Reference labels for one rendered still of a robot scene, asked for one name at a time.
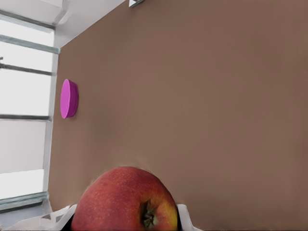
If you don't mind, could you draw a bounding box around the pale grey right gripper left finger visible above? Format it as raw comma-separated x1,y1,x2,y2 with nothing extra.
40,204,78,231

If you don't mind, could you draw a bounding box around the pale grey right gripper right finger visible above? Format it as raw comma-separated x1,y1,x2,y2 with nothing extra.
177,203,203,231

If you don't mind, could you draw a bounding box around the red apple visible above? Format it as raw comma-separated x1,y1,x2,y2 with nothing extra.
71,166,179,231

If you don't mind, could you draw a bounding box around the magenta bowl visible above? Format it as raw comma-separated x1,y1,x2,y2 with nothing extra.
60,78,79,119

